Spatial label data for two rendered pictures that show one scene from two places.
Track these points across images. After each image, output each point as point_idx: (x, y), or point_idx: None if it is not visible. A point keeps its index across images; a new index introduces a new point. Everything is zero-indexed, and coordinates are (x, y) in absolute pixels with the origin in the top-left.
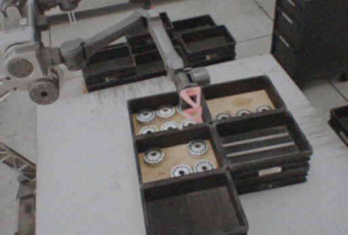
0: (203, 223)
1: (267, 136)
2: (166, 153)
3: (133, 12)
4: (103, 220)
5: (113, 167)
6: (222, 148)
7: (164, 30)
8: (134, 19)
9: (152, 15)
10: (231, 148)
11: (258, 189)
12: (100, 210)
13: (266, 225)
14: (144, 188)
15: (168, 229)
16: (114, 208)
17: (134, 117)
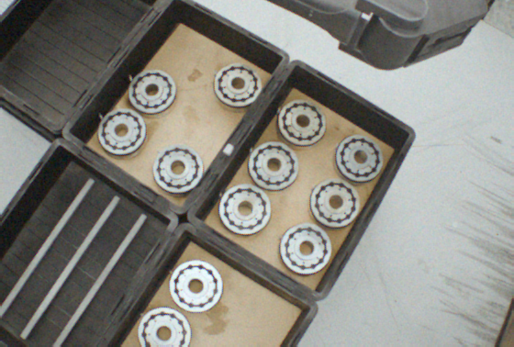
0: (55, 55)
1: (78, 314)
2: (230, 118)
3: None
4: None
5: (320, 70)
6: (103, 170)
7: None
8: None
9: None
10: (124, 231)
11: None
12: None
13: (0, 173)
14: None
15: (95, 10)
16: (238, 17)
17: (382, 147)
